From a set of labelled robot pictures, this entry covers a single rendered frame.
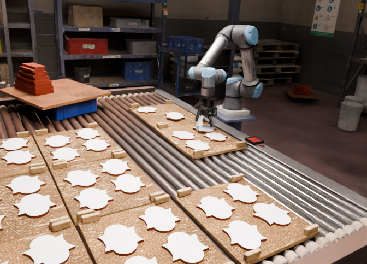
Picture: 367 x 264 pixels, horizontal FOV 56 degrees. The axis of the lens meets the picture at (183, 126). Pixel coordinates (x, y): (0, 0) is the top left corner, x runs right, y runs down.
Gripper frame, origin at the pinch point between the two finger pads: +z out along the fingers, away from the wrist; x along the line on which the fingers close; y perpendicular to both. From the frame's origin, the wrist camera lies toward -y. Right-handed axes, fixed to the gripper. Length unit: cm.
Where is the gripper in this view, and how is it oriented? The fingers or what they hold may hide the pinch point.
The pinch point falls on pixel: (204, 128)
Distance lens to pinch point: 201.7
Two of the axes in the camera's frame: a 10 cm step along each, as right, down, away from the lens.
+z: -0.2, 9.6, 2.8
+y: 5.0, 2.5, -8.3
